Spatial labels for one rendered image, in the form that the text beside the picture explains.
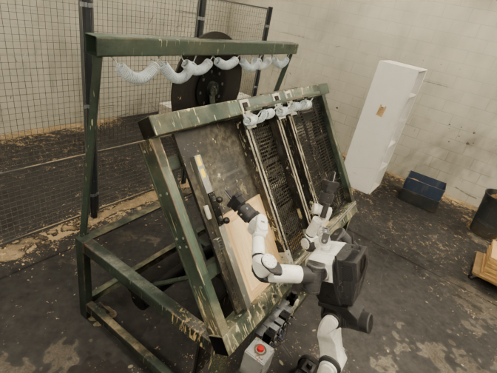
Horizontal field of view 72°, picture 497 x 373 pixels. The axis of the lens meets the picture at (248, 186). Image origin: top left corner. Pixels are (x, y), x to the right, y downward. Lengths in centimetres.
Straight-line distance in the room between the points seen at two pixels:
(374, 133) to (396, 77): 88
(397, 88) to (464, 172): 228
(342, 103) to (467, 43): 228
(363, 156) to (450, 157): 179
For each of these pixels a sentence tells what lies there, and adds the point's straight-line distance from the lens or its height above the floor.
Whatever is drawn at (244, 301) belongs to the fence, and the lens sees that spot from 213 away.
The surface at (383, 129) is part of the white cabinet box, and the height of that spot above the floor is 112.
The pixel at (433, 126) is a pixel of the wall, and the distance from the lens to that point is 710.
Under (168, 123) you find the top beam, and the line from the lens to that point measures 178.
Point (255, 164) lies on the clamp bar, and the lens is 228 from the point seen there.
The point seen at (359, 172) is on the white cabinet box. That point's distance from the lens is 609.
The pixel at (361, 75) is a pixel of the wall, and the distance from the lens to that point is 734.
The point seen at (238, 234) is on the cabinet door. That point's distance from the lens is 213.
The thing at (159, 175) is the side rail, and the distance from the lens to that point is 178.
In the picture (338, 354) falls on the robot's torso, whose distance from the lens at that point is 240.
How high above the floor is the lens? 248
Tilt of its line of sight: 28 degrees down
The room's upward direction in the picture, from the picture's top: 12 degrees clockwise
